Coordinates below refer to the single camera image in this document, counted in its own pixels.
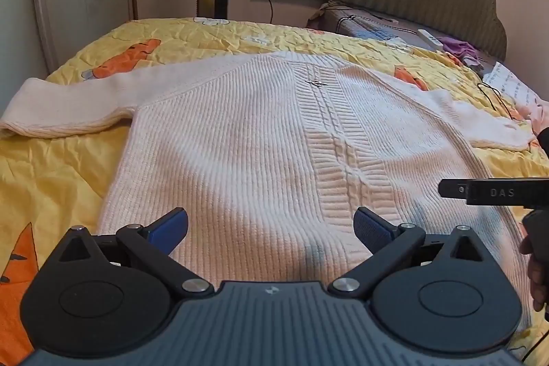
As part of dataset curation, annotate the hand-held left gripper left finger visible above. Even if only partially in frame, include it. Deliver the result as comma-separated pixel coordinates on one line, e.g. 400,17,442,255
58,207,215,300

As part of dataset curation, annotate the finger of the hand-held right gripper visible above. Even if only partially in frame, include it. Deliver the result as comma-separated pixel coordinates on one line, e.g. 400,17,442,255
439,177,549,206

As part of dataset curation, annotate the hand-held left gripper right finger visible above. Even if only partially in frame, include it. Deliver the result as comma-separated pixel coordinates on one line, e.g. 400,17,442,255
328,206,487,300

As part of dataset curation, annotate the cream knitted sweater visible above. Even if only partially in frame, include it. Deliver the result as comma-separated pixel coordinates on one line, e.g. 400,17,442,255
0,52,537,332

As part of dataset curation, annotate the person's right hand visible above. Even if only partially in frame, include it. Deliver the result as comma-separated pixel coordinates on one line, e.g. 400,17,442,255
527,256,549,312

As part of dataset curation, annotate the printed paper sheet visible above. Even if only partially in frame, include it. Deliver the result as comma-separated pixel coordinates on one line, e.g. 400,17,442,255
482,63,538,108

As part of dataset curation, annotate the yellow carrot print quilt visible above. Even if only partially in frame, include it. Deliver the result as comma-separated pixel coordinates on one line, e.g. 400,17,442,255
0,18,549,366

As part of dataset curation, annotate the purple cloth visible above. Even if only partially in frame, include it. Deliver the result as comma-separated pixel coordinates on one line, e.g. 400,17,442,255
440,36,484,67

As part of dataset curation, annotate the white remote control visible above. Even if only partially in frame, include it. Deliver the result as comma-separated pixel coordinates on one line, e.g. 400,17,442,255
418,29,445,52

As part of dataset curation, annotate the grey striped folded blanket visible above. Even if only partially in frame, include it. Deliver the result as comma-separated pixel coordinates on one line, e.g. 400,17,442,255
306,0,434,46

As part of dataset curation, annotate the thin black cord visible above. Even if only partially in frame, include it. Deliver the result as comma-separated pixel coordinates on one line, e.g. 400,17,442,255
477,81,522,121

